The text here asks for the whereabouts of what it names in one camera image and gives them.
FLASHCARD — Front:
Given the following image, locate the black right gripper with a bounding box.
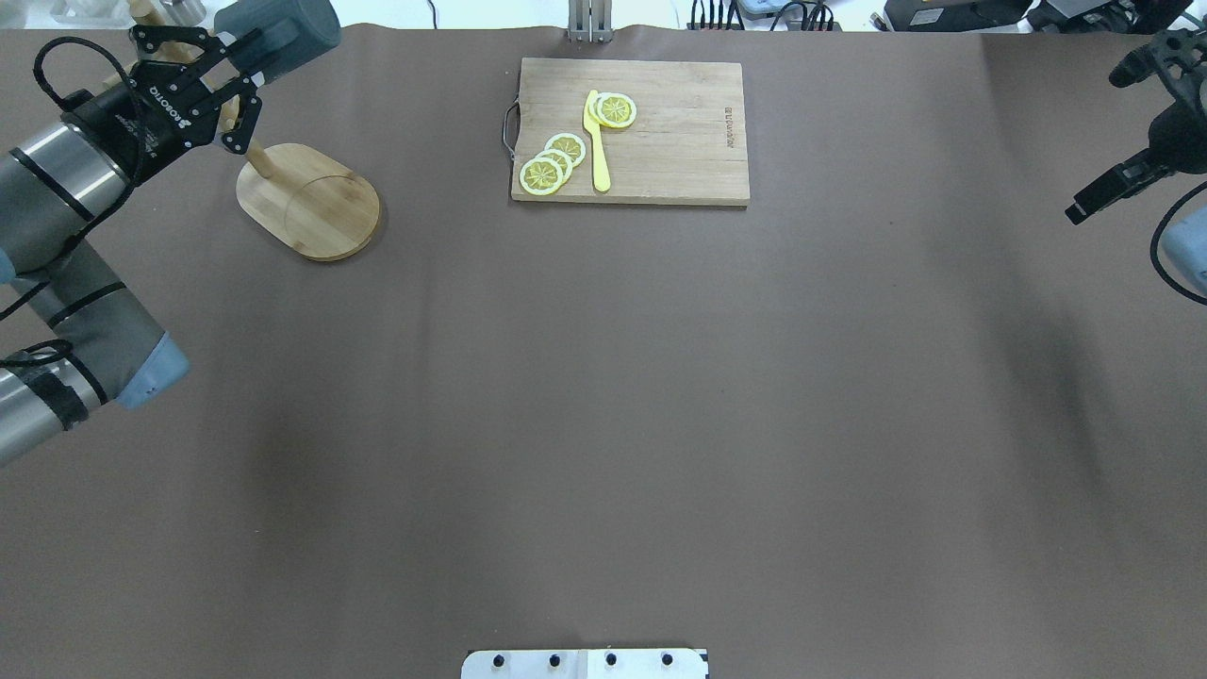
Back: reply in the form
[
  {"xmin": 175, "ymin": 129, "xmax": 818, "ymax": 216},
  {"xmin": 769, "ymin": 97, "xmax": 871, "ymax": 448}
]
[{"xmin": 1066, "ymin": 103, "xmax": 1206, "ymax": 224}]

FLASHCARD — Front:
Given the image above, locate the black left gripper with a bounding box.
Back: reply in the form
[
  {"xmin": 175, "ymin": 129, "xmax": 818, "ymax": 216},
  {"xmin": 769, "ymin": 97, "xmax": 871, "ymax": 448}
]
[{"xmin": 63, "ymin": 25, "xmax": 266, "ymax": 180}]

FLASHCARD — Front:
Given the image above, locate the blue cup with green inside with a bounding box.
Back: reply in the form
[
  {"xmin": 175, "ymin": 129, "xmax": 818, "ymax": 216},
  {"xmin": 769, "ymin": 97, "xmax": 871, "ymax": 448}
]
[{"xmin": 214, "ymin": 1, "xmax": 342, "ymax": 83}]

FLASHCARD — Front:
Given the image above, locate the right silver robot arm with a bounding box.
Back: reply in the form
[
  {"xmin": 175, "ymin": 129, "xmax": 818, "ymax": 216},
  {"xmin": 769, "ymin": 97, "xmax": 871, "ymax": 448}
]
[{"xmin": 1065, "ymin": 103, "xmax": 1206, "ymax": 305}]

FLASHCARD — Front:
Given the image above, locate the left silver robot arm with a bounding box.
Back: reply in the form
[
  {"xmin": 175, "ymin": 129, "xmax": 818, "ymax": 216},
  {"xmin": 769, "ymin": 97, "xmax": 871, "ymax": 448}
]
[{"xmin": 2, "ymin": 25, "xmax": 297, "ymax": 464}]

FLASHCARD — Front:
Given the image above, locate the small metal cup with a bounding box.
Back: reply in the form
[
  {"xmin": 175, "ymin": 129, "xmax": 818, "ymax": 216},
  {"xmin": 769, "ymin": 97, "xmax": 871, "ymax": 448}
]
[{"xmin": 159, "ymin": 0, "xmax": 206, "ymax": 27}]

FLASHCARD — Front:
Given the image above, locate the wooden cup storage rack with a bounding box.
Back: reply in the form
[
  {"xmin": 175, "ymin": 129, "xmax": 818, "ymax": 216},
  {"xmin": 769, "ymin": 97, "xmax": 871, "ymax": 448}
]
[{"xmin": 129, "ymin": 1, "xmax": 381, "ymax": 262}]

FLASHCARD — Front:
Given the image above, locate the lemon slice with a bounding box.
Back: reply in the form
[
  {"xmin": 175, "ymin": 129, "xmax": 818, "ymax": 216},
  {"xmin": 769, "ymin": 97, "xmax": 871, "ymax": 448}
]
[
  {"xmin": 532, "ymin": 150, "xmax": 576, "ymax": 182},
  {"xmin": 544, "ymin": 131, "xmax": 587, "ymax": 166},
  {"xmin": 518, "ymin": 159, "xmax": 564, "ymax": 197},
  {"xmin": 587, "ymin": 90, "xmax": 639, "ymax": 129}
]

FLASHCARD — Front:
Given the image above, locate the black power strip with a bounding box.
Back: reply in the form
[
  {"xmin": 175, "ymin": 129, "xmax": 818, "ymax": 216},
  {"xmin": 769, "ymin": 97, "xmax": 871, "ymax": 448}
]
[{"xmin": 683, "ymin": 1, "xmax": 842, "ymax": 33}]

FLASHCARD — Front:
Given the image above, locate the yellow plastic knife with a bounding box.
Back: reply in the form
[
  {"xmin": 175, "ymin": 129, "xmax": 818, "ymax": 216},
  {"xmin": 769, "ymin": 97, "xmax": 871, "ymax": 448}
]
[{"xmin": 582, "ymin": 90, "xmax": 612, "ymax": 193}]

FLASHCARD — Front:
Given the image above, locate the wooden cutting board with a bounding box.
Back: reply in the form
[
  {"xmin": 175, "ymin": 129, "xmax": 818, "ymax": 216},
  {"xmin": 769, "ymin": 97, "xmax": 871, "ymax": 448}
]
[{"xmin": 511, "ymin": 58, "xmax": 751, "ymax": 207}]

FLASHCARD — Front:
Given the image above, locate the black left camera cable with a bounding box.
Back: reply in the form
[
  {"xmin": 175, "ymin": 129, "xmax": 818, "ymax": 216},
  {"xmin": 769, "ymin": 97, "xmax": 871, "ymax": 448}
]
[{"xmin": 0, "ymin": 36, "xmax": 142, "ymax": 322}]

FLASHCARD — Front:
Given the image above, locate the black camera cable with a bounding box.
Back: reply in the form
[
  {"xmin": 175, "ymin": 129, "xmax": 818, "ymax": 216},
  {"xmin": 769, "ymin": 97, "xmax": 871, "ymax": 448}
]
[
  {"xmin": 0, "ymin": 36, "xmax": 142, "ymax": 322},
  {"xmin": 1150, "ymin": 181, "xmax": 1207, "ymax": 306}
]

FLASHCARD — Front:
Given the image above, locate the black right camera cable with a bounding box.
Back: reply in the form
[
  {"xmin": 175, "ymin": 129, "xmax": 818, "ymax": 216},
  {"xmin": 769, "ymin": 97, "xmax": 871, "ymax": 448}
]
[{"xmin": 1150, "ymin": 181, "xmax": 1207, "ymax": 306}]

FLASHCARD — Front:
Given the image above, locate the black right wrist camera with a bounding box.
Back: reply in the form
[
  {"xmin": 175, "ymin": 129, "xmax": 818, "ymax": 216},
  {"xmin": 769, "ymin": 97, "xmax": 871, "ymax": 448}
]
[{"xmin": 1108, "ymin": 29, "xmax": 1206, "ymax": 110}]

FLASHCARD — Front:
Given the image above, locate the aluminium frame post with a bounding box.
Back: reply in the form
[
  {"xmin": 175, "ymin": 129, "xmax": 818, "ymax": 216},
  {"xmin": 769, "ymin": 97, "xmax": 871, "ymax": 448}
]
[{"xmin": 566, "ymin": 0, "xmax": 616, "ymax": 43}]

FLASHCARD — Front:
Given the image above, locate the white column with base plate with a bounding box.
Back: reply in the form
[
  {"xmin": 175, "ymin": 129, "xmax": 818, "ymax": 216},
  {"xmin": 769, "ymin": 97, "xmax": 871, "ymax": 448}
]
[{"xmin": 460, "ymin": 646, "xmax": 711, "ymax": 678}]

